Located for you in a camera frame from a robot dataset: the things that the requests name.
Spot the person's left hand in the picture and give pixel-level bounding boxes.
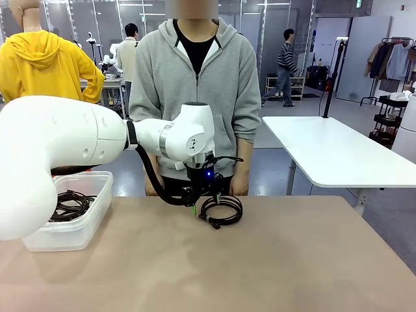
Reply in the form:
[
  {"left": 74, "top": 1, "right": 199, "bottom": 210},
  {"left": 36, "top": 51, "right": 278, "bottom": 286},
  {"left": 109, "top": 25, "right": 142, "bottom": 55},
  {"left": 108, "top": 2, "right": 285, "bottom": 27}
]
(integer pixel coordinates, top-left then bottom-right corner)
[{"left": 229, "top": 173, "right": 250, "bottom": 197}]

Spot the mannequin in yellow hoodie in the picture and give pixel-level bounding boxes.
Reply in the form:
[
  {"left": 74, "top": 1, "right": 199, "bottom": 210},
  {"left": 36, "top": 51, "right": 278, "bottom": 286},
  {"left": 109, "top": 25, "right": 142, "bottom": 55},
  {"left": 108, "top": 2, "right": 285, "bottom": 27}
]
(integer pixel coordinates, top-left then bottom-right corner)
[{"left": 0, "top": 0, "right": 105, "bottom": 105}]

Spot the person's left forearm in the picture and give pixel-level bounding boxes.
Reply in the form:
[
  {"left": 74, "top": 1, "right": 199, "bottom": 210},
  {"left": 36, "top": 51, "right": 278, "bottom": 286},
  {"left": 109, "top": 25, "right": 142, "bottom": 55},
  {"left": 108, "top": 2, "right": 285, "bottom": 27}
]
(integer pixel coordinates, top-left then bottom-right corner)
[{"left": 233, "top": 129, "right": 258, "bottom": 177}]

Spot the clothes rack with garments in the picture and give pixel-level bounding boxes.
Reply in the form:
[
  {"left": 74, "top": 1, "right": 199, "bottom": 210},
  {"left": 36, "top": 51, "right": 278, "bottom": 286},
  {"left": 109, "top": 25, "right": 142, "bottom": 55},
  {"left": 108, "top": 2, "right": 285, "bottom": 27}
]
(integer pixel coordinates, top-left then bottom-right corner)
[{"left": 359, "top": 36, "right": 416, "bottom": 107}]

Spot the black utility cart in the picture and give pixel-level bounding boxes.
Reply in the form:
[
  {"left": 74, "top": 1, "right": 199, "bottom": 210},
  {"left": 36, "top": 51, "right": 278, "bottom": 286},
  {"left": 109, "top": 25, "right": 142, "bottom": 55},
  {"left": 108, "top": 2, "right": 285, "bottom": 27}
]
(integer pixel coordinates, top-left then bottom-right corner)
[{"left": 369, "top": 94, "right": 410, "bottom": 147}]

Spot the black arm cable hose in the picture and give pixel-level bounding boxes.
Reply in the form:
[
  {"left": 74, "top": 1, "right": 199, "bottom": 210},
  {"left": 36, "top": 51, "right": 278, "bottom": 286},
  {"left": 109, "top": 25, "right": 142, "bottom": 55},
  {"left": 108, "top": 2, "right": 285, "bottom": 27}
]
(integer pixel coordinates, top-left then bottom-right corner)
[{"left": 126, "top": 120, "right": 196, "bottom": 207}]

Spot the person's right forearm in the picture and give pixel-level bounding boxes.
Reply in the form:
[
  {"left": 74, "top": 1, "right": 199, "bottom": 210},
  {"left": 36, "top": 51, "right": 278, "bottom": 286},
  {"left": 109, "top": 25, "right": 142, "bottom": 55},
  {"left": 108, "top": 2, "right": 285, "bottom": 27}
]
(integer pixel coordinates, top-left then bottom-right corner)
[{"left": 142, "top": 152, "right": 161, "bottom": 181}]

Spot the black tripod stand pole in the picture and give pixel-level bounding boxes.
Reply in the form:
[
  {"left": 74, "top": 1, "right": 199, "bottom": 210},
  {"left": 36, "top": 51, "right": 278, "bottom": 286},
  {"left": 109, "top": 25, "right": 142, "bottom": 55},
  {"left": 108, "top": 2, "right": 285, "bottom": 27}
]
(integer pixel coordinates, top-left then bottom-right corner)
[{"left": 320, "top": 36, "right": 349, "bottom": 118}]

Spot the bystander in beige shirt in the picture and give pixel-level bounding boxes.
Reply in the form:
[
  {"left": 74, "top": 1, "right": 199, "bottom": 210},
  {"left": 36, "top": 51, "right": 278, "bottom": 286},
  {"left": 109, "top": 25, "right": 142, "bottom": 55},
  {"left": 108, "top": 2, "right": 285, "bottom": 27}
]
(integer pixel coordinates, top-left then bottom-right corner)
[{"left": 116, "top": 22, "right": 141, "bottom": 121}]

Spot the black bags pile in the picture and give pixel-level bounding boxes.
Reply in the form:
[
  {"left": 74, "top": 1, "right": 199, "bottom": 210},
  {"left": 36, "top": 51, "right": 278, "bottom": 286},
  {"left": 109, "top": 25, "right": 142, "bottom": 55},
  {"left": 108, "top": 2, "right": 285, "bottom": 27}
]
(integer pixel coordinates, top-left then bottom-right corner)
[{"left": 307, "top": 64, "right": 333, "bottom": 91}]

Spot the white table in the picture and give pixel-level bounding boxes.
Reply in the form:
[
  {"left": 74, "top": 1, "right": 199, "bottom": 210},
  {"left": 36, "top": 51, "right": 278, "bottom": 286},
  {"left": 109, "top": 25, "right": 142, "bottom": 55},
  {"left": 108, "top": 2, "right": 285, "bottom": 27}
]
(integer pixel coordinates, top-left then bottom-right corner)
[{"left": 261, "top": 115, "right": 416, "bottom": 215}]

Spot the person in grey hoodie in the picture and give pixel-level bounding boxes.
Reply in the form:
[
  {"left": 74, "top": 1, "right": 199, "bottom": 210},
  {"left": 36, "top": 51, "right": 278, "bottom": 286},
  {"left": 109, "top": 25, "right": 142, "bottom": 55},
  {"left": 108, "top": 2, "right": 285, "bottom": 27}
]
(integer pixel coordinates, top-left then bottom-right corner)
[{"left": 128, "top": 18, "right": 263, "bottom": 198}]

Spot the bystander in striped sweater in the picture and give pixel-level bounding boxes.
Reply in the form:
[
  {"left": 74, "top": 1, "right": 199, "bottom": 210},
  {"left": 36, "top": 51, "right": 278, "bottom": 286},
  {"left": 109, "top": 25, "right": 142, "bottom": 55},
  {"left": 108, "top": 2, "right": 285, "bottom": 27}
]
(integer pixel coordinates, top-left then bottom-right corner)
[{"left": 261, "top": 28, "right": 299, "bottom": 107}]

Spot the person's right hand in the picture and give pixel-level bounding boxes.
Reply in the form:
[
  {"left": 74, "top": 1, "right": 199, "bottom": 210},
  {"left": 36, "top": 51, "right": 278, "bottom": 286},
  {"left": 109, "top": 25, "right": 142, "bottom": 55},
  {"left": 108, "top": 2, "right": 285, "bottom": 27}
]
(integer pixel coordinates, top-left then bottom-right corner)
[{"left": 144, "top": 176, "right": 161, "bottom": 197}]

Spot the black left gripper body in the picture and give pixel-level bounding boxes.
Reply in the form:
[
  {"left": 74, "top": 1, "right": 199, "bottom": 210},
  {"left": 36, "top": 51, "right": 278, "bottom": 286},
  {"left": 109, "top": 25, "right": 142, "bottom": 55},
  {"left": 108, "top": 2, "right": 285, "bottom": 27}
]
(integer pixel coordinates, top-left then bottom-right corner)
[{"left": 182, "top": 157, "right": 226, "bottom": 200}]

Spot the wooden shoe rack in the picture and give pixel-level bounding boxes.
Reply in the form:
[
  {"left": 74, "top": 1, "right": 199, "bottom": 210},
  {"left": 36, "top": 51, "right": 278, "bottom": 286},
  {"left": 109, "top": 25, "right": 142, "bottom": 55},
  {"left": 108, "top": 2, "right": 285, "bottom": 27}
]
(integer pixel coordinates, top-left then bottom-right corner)
[{"left": 265, "top": 75, "right": 306, "bottom": 101}]

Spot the clear plastic storage container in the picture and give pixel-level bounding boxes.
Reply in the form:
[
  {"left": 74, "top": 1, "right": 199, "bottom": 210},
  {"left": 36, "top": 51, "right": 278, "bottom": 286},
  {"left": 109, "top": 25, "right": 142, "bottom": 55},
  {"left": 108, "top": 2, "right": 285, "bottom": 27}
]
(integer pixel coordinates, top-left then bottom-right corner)
[{"left": 21, "top": 170, "right": 114, "bottom": 253}]

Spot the grey background workbench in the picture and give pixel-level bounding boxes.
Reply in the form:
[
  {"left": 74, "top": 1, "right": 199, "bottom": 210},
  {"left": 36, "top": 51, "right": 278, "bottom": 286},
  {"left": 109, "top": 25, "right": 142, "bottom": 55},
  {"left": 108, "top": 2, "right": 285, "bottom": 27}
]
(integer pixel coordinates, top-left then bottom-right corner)
[{"left": 79, "top": 77, "right": 131, "bottom": 120}]

